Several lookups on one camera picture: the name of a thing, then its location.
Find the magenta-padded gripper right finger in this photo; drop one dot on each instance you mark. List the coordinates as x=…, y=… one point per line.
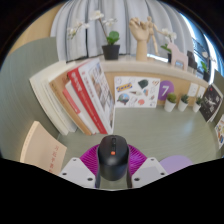
x=150, y=170

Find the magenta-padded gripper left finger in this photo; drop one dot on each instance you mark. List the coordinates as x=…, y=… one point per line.
x=75, y=170

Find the black computer mouse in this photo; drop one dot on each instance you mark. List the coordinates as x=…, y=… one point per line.
x=112, y=160

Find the purple mouse pad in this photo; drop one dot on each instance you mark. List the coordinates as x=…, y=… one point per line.
x=175, y=163

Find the beige booklet with red text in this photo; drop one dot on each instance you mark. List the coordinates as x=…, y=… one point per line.
x=41, y=150

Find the white book with red label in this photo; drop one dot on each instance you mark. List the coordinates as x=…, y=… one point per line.
x=76, y=106

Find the small succulent in white pot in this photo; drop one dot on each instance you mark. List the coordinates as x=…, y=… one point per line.
x=196, y=107
x=182, y=106
x=169, y=106

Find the white paperback book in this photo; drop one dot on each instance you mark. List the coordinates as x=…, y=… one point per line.
x=55, y=100

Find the colourful sticker card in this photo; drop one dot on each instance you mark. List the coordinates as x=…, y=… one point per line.
x=220, y=131

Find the white sticker sheet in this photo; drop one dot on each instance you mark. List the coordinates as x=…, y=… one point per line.
x=136, y=91

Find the round purple sticker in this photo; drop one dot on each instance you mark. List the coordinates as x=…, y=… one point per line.
x=165, y=90

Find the thick white book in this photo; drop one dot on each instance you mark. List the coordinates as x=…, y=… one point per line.
x=41, y=93

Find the white book with picture cover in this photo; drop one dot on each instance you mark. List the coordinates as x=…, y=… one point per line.
x=100, y=90

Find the black cover book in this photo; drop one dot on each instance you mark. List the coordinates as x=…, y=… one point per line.
x=210, y=102

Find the white orchid in black pot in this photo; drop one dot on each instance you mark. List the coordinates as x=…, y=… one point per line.
x=166, y=47
x=206, y=75
x=111, y=51

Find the black horse figure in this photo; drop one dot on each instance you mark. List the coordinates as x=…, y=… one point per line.
x=191, y=59

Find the wooden hand model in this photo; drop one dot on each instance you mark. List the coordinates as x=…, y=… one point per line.
x=140, y=36

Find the wooden mannequin figure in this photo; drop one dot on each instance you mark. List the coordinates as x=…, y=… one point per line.
x=153, y=31

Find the grey pleated curtain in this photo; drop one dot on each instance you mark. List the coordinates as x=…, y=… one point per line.
x=126, y=20

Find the white wall socket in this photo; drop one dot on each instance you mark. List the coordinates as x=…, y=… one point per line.
x=201, y=92
x=193, y=89

